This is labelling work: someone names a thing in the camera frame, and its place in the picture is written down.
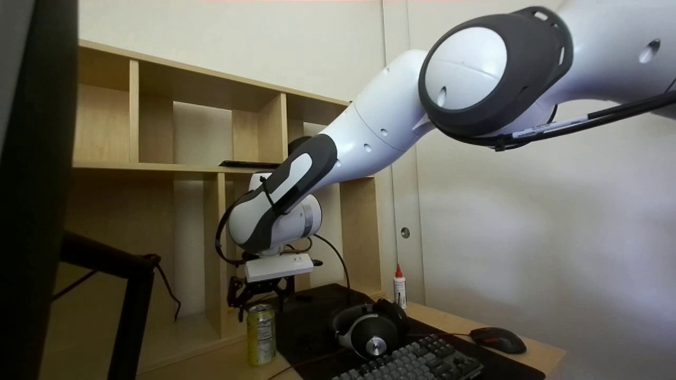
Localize yellow soda can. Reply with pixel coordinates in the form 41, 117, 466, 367
247, 304, 277, 367

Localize black silver headphones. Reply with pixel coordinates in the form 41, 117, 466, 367
330, 300, 406, 358

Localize black desk mat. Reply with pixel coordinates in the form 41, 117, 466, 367
277, 284, 545, 380

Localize black monitor stand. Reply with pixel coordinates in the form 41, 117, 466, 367
40, 235, 167, 380

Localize black red computer mouse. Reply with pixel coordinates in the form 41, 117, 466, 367
469, 328, 526, 355

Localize white bottle red cap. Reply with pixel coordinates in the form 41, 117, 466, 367
393, 263, 407, 311

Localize wooden shelf unit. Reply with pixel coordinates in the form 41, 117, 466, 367
65, 41, 381, 378

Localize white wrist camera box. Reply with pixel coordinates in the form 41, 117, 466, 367
242, 253, 315, 282

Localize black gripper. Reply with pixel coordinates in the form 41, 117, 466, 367
226, 276, 295, 308

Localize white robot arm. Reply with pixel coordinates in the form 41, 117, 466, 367
216, 0, 676, 253

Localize black monitor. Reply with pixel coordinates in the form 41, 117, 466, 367
0, 0, 77, 380

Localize black flat item on shelf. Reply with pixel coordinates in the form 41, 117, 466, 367
220, 161, 279, 168

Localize grey mechanical keyboard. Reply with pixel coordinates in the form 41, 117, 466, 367
331, 333, 483, 380

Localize black power cable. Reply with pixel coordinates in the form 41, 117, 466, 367
301, 231, 352, 292

